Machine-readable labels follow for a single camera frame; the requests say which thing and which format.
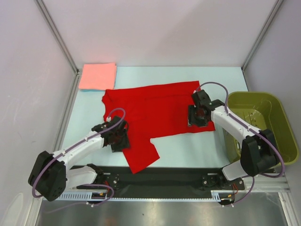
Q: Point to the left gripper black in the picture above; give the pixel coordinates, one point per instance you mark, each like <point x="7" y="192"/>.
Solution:
<point x="123" y="144"/>

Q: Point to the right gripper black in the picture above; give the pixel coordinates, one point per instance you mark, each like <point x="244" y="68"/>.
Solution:
<point x="192" y="120"/>

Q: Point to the red t shirt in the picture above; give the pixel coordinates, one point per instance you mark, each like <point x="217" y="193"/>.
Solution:
<point x="152" y="112"/>

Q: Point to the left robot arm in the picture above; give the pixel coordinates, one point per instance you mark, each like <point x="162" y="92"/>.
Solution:
<point x="53" y="173"/>

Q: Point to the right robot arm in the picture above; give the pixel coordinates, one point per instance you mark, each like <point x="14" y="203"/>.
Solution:
<point x="258" y="147"/>

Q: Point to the folded blue t shirt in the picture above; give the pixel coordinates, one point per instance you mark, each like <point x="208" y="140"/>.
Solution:
<point x="91" y="90"/>

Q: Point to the folded pink t shirt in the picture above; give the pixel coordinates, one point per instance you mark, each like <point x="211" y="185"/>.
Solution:
<point x="98" y="76"/>

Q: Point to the olive green plastic basket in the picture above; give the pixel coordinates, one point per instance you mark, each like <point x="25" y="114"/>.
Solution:
<point x="265" y="111"/>

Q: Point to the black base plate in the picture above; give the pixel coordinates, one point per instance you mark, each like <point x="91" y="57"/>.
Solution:
<point x="162" y="191"/>

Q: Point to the white slotted cable duct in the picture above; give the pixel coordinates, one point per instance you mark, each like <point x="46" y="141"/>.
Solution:
<point x="101" y="196"/>

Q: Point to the aluminium front rail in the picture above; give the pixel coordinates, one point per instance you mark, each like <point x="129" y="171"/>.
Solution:
<point x="270" y="186"/>

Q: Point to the right aluminium frame post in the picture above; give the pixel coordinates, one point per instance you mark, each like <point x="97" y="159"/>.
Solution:
<point x="263" y="32"/>

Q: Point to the aluminium frame post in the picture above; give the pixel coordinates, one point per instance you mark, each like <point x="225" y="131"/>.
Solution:
<point x="56" y="34"/>
<point x="263" y="32"/>

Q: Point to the left aluminium frame post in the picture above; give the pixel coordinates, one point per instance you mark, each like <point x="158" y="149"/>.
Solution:
<point x="56" y="34"/>

